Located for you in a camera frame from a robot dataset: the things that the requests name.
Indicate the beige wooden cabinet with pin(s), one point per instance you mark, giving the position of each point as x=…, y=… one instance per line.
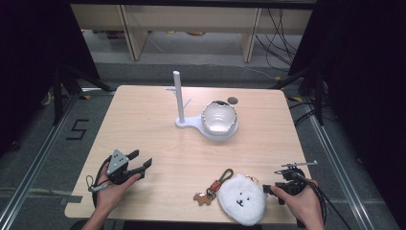
x=191, y=19

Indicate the person's left hand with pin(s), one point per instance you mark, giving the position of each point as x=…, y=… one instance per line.
x=110, y=195

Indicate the person's right hand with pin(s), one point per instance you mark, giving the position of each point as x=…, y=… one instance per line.
x=301, y=204

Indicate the black curtain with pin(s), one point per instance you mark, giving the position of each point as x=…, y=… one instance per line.
x=25, y=64
x=367, y=80

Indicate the dark round table grommet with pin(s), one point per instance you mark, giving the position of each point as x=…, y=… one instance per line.
x=232, y=100

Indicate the aluminium floor rail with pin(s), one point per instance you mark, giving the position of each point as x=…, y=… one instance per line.
x=335, y=159
x=37, y=161

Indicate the grey tape strip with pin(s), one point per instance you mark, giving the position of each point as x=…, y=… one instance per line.
x=72, y=199

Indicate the white fluffy bear pouch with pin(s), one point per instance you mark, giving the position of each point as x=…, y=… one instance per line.
x=242, y=198

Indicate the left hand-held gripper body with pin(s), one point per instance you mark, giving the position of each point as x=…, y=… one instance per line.
x=116, y=163

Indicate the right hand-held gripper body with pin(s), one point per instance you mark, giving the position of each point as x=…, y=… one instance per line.
x=292, y=186

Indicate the black metal stand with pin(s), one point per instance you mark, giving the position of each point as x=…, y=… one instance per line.
x=57, y=96
x=319, y=99

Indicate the yellow black floor tape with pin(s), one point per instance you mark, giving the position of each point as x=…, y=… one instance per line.
x=84, y=96

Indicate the white branched stand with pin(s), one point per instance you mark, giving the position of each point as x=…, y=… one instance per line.
x=178, y=96

